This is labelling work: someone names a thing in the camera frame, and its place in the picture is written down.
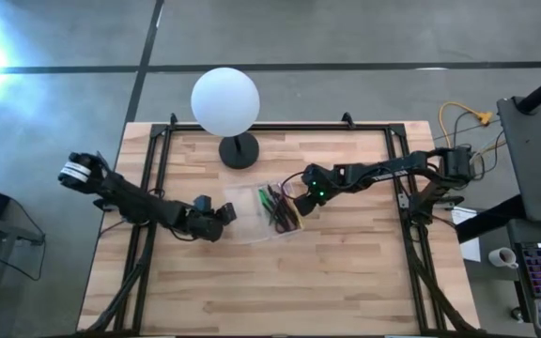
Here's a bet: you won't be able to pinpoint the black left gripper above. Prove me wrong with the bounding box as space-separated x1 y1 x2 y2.
183 202 238 242

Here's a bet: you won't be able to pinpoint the black red handled scissors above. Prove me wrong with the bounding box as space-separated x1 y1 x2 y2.
270 185 300 235

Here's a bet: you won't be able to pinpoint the green pen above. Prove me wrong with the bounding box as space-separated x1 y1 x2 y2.
256 187 277 216

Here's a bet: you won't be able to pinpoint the black desk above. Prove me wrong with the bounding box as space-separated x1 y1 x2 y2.
495 96 541 225

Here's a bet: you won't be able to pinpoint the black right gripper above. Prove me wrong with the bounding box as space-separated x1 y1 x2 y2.
293 162 347 217

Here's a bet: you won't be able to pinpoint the yellow extension cable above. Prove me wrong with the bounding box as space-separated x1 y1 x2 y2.
438 101 493 150

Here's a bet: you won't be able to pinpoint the black bar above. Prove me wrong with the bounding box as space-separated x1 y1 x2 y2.
455 193 526 244

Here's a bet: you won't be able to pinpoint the white globe lamp black base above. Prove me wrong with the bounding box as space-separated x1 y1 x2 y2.
190 67 261 171

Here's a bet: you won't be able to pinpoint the black metal table frame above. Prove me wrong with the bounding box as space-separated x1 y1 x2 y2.
77 112 487 338

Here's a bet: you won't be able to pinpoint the white paper sheet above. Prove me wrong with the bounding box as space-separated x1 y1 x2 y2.
450 206 482 263

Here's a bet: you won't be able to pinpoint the clear plastic supply box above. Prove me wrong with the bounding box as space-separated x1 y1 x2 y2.
223 179 306 246

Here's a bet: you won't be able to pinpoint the white mug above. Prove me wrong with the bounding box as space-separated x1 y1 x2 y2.
487 246 519 270

